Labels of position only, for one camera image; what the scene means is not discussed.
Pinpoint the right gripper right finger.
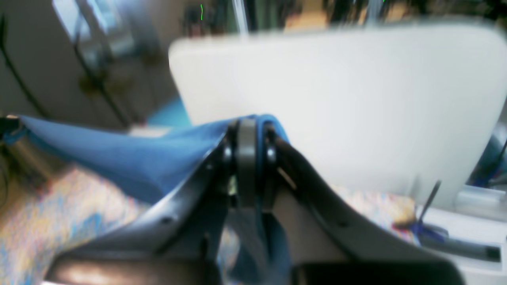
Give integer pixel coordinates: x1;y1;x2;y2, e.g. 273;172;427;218
262;123;464;285

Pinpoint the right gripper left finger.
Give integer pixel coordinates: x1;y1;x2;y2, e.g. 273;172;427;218
44;119;258;285

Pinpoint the dark blue t-shirt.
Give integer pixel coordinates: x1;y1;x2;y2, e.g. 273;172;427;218
7;115;290;285

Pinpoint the patterned tablecloth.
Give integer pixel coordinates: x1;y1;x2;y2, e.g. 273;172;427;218
0;168;420;285

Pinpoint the white board panel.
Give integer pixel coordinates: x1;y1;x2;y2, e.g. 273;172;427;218
168;21;507;209

